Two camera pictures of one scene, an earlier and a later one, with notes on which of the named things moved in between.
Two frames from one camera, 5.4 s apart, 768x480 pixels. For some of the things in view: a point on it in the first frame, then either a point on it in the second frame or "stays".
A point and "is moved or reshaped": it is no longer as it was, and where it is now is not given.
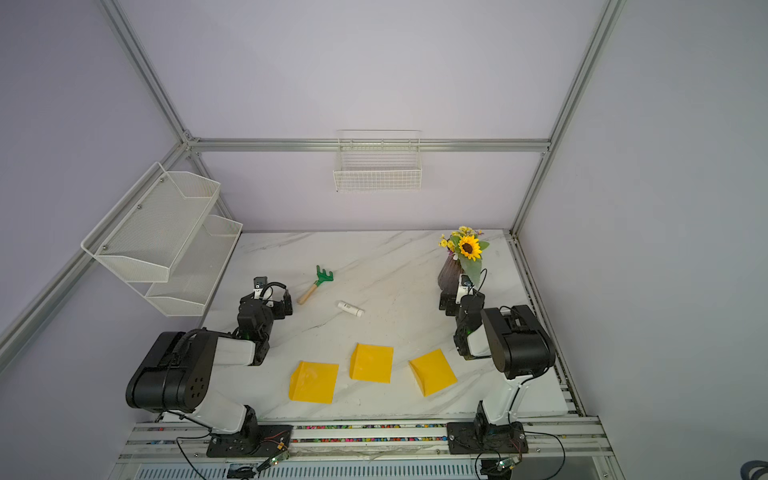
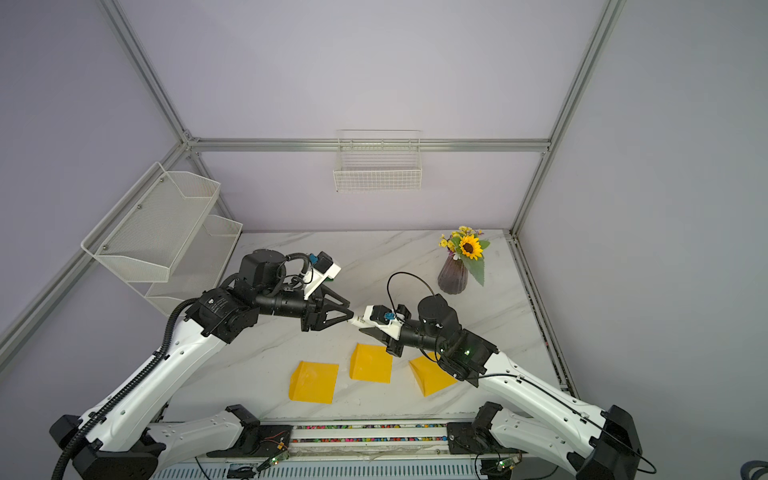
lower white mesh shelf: (196, 273) stays
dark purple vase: (450, 273) stays
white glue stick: (350, 308) is moved or reshaped
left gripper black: (278, 307) → (316, 314)
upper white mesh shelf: (150, 230) stays
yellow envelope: (372, 363) stays
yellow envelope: (433, 372) stays
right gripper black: (448, 301) → (396, 344)
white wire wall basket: (378, 160) stays
